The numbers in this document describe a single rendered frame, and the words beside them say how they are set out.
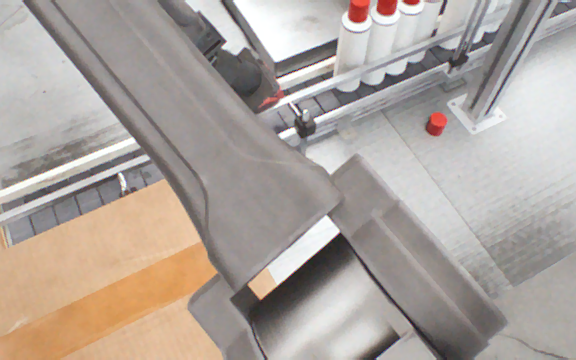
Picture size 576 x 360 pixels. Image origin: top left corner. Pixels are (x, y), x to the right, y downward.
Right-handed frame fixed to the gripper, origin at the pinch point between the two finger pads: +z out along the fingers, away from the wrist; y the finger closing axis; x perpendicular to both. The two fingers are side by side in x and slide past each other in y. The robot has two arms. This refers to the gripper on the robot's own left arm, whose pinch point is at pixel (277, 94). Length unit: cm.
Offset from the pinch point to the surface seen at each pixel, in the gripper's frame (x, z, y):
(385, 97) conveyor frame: -11.8, 18.5, -5.3
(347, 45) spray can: -14.5, 2.5, -1.2
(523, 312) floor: 9, 113, -49
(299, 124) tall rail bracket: -1.5, -3.5, -9.6
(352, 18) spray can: -18.3, -1.2, -0.5
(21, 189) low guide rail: 36.3, -26.9, 3.6
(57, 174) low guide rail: 31.5, -23.2, 3.6
